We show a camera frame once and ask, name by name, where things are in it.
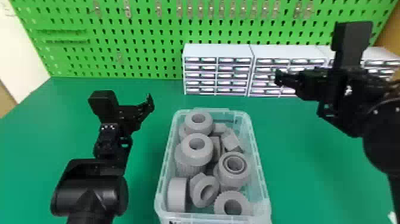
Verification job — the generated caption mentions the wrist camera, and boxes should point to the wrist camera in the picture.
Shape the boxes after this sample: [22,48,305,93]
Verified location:
[87,90,120,125]
[330,20,374,70]

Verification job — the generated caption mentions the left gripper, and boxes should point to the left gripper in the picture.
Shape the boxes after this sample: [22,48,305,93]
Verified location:
[116,92,156,137]

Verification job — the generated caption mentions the white panel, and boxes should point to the white panel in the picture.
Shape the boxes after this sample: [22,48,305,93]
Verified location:
[0,0,51,105]

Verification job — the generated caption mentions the grey ring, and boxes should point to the grey ring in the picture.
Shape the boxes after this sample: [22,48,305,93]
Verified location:
[210,136,224,164]
[180,133,215,167]
[165,176,189,213]
[173,143,208,179]
[217,151,252,189]
[213,190,252,216]
[184,111,215,136]
[190,175,221,209]

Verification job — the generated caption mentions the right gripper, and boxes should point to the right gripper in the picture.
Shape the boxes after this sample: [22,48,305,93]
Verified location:
[274,67,337,101]

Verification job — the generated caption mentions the clear bin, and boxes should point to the clear bin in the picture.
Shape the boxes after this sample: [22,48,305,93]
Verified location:
[154,107,273,224]

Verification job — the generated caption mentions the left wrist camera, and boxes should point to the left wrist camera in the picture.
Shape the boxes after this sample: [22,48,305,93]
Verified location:
[87,90,120,125]

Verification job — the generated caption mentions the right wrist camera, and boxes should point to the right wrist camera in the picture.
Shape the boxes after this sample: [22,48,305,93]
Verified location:
[330,20,374,70]

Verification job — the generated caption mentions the grey nut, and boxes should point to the grey nut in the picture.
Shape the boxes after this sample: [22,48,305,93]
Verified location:
[212,122,229,137]
[220,128,243,154]

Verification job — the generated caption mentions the white drawer cabinet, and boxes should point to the white drawer cabinet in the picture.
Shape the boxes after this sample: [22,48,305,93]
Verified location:
[317,45,400,83]
[248,44,330,98]
[182,43,255,96]

